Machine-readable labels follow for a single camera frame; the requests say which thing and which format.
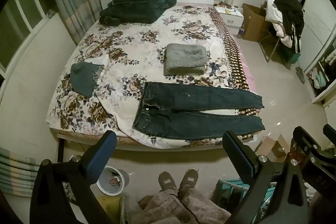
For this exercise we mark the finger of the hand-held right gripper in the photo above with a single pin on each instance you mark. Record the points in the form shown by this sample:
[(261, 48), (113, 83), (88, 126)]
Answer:
[(304, 138), (330, 132)]

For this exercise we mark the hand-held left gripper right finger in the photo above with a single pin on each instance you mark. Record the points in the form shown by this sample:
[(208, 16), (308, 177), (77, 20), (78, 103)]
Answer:
[(236, 150)]

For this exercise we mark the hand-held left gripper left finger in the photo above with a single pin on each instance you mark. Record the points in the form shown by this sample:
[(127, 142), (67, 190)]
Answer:
[(103, 150)]

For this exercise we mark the blue denim pants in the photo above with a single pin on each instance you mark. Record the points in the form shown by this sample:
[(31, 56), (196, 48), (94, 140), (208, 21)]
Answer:
[(162, 119)]

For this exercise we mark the white trash bin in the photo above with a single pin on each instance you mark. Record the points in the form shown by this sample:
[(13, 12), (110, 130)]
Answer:
[(123, 176)]

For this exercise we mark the small open cardboard box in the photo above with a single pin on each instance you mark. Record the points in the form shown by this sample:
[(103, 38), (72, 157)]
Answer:
[(273, 149)]

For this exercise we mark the teal metal rack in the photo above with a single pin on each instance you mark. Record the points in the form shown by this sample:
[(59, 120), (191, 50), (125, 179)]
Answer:
[(236, 187)]

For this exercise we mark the grey fuzzy slipper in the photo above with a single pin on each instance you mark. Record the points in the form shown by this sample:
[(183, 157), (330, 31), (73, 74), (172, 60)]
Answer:
[(168, 182), (188, 180)]

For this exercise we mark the yellow bag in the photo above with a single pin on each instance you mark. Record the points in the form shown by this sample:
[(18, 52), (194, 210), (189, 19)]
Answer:
[(109, 209)]

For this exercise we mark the teal folded garment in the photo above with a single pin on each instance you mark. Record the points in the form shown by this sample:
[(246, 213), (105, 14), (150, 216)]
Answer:
[(82, 79)]

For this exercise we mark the person's legs and slippers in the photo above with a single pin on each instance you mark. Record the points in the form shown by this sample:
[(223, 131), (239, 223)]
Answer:
[(170, 209)]

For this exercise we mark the brown checkered sheet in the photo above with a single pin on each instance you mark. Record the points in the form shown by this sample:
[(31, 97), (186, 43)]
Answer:
[(236, 61)]

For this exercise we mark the white folded cloth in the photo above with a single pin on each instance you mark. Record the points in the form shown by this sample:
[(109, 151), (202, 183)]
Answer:
[(98, 60)]

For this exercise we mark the striped folded cloth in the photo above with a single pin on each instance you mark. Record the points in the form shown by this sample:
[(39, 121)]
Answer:
[(15, 174)]

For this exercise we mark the grey folded fleece blanket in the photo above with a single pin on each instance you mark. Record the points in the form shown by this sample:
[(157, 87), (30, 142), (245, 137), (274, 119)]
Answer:
[(185, 58)]

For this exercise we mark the white wardrobe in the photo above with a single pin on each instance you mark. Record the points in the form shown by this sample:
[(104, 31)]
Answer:
[(319, 22)]

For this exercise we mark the bed with floral sheet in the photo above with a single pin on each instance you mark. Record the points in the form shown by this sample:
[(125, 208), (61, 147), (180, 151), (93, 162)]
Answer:
[(136, 40)]

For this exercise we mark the chair piled with clothes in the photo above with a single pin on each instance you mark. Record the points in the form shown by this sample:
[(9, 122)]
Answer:
[(275, 18)]

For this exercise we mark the black clothing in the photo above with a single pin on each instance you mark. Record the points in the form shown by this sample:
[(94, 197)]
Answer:
[(291, 11)]

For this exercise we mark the large cardboard box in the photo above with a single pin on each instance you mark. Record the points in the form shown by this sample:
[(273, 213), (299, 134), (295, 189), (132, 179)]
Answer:
[(253, 22)]

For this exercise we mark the white nightstand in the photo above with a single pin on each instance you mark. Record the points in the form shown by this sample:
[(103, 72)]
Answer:
[(231, 18)]

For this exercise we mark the dark green blanket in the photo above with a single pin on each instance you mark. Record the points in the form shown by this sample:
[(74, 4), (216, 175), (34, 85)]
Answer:
[(134, 7)]

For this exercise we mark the window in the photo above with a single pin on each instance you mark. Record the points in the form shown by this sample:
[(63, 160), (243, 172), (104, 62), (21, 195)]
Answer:
[(18, 19)]

